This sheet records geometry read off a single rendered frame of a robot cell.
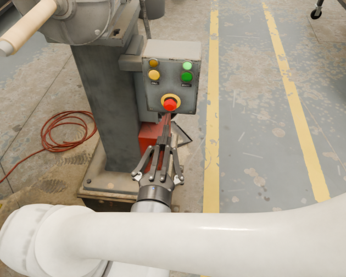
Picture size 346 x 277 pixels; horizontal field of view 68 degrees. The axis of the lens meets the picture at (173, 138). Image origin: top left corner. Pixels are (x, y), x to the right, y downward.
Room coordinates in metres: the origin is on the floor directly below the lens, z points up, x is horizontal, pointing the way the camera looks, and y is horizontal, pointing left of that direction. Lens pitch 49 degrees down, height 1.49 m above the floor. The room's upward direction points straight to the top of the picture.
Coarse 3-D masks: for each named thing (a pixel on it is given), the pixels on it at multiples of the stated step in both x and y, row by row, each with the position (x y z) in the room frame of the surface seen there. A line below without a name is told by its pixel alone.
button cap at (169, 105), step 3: (168, 99) 0.57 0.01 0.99; (171, 99) 0.59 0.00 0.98; (165, 102) 0.57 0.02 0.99; (168, 102) 0.57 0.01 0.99; (171, 102) 0.56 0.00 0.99; (174, 102) 0.57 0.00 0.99; (165, 105) 0.56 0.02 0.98; (168, 105) 0.56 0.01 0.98; (171, 105) 0.56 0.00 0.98; (174, 105) 0.56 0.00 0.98; (165, 108) 0.56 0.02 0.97; (168, 108) 0.56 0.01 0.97; (171, 108) 0.56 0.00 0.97; (174, 108) 0.56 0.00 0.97
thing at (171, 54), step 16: (144, 48) 0.64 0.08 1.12; (160, 48) 0.64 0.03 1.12; (176, 48) 0.64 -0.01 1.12; (192, 48) 0.64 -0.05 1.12; (144, 64) 0.60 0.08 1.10; (160, 64) 0.59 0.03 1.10; (176, 64) 0.59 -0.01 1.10; (144, 80) 0.60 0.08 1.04; (160, 80) 0.59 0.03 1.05; (176, 80) 0.59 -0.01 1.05; (192, 80) 0.58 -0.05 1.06; (160, 96) 0.59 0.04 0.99; (176, 96) 0.58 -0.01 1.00; (192, 96) 0.58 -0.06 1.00; (160, 112) 0.65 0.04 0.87; (176, 112) 0.59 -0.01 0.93; (192, 112) 0.58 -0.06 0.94
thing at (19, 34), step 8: (48, 0) 0.59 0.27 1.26; (32, 8) 0.54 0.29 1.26; (40, 8) 0.55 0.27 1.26; (48, 8) 0.57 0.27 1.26; (56, 8) 0.59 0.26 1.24; (24, 16) 0.50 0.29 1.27; (32, 16) 0.51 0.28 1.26; (40, 16) 0.53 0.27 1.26; (48, 16) 0.55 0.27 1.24; (16, 24) 0.47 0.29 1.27; (24, 24) 0.48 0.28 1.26; (32, 24) 0.49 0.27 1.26; (40, 24) 0.52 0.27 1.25; (8, 32) 0.44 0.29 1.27; (16, 32) 0.45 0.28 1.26; (24, 32) 0.46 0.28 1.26; (32, 32) 0.48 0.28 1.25; (0, 40) 0.42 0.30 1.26; (8, 40) 0.42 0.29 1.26; (16, 40) 0.43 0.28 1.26; (24, 40) 0.45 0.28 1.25; (16, 48) 0.42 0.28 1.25
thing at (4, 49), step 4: (0, 44) 0.41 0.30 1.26; (4, 44) 0.41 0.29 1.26; (8, 44) 0.42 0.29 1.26; (0, 48) 0.40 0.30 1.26; (4, 48) 0.40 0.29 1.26; (8, 48) 0.41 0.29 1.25; (12, 48) 0.42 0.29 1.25; (0, 52) 0.40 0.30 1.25; (4, 52) 0.40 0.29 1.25; (8, 52) 0.40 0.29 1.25; (12, 52) 0.42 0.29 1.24; (4, 56) 0.40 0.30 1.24; (8, 56) 0.41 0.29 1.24
